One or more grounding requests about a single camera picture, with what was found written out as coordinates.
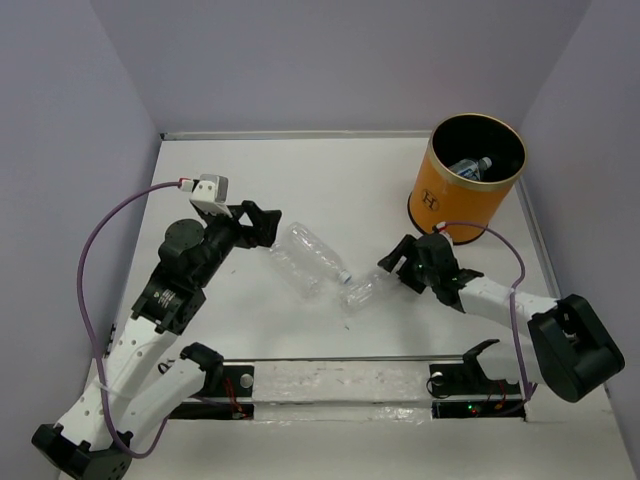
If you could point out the orange cylindrical bin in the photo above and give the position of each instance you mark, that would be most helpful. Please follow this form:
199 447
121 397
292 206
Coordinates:
440 195

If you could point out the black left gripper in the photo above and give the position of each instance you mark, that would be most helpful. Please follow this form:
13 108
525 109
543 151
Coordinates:
263 229

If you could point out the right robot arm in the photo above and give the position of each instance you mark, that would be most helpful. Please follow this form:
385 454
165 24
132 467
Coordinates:
570 350

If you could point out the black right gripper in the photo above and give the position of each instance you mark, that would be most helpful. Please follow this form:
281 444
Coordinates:
406 247

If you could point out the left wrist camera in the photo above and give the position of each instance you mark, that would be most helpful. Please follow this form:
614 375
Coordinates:
209 195

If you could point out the clear bottle black cap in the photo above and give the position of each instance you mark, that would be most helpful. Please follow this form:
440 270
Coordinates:
471 168

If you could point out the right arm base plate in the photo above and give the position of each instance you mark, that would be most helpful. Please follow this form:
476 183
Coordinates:
458 393

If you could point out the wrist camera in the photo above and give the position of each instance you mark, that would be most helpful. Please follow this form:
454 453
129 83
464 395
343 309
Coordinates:
441 228
209 195

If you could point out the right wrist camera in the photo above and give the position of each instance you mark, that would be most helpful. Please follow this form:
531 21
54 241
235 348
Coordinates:
441 228

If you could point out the clear bottle front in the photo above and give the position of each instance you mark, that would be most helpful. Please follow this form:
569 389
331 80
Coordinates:
305 261

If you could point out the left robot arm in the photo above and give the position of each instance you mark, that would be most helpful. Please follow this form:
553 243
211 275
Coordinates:
100 435

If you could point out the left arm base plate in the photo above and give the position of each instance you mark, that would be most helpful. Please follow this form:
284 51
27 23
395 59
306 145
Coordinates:
230 398

